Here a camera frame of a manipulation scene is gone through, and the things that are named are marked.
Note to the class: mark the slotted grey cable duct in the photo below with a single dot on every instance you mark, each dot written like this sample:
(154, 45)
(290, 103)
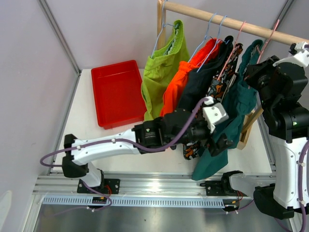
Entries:
(139, 201)

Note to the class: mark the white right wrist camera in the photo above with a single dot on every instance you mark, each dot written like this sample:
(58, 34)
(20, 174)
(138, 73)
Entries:
(299, 55)

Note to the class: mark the lime green shorts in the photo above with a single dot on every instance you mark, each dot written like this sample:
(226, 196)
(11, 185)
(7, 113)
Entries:
(160, 68)

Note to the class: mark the aluminium mounting rail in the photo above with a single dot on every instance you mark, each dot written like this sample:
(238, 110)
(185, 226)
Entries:
(131, 185)

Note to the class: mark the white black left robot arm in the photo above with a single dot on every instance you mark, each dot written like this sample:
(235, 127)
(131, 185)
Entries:
(177, 128)

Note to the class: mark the blue hanger of green shorts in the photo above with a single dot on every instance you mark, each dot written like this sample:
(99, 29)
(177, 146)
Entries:
(161, 25)

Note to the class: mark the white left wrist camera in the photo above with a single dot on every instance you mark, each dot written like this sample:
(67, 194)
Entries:
(214, 113)

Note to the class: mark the orange grey camouflage shorts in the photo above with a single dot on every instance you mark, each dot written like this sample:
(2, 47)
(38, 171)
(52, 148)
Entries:
(217, 88)

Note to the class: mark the black shorts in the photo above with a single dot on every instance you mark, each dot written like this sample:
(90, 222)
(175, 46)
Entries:
(199, 79)

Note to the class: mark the pink hanger of camouflage shorts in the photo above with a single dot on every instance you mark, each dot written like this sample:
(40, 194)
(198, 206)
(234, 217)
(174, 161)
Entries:
(234, 46)

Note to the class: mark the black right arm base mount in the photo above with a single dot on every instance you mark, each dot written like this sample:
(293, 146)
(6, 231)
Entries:
(220, 188)

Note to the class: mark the wooden clothes rack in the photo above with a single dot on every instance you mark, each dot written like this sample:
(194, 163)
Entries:
(279, 83)

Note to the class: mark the pink hanger of teal shorts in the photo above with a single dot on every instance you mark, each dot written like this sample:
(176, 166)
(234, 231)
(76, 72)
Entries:
(267, 41)

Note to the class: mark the red plastic bin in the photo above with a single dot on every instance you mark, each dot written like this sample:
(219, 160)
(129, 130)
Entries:
(117, 94)

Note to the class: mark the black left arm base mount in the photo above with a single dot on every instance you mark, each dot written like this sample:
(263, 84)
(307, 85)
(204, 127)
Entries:
(110, 186)

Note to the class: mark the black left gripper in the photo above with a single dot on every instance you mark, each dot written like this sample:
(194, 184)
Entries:
(215, 148)

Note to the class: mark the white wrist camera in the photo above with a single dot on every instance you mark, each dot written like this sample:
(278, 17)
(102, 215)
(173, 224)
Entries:
(299, 55)
(214, 113)

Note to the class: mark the teal green shorts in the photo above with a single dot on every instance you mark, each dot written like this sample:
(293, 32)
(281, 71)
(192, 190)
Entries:
(239, 101)

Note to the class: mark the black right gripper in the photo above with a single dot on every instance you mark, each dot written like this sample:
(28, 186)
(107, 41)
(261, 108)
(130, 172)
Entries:
(255, 70)

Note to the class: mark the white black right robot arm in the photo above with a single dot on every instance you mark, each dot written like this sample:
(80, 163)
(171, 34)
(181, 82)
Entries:
(289, 194)

